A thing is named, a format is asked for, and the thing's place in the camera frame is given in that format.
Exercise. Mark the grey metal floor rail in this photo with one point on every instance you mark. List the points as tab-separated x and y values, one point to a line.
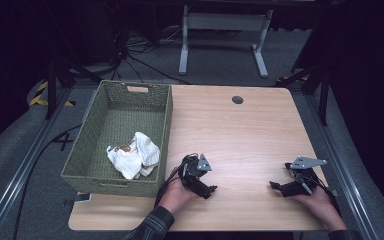
343	173
16	180

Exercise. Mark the green woven basket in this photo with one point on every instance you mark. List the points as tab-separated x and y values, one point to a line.
113	116

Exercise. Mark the person's left hand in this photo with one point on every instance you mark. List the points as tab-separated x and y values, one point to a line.
175	195

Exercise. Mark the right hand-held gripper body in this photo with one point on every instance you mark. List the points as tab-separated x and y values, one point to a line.
305	180

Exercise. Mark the white metal desk frame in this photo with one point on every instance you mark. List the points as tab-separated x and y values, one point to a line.
226	21

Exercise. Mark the black tripod stand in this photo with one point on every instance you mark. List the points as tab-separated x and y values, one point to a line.
51	93
323	100

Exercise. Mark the person's right hand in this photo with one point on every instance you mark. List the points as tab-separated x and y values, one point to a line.
323	206

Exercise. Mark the black tape floor mark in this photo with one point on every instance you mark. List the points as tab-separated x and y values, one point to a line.
63	140

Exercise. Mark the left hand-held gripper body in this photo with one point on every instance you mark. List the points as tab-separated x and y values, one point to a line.
193	166

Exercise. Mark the white cloth with brown print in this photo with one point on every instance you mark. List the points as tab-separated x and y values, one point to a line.
126	163

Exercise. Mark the yellow and black floor tape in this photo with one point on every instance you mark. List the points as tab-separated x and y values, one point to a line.
36	99

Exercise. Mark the round grey table grommet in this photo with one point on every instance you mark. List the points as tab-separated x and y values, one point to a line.
237	99

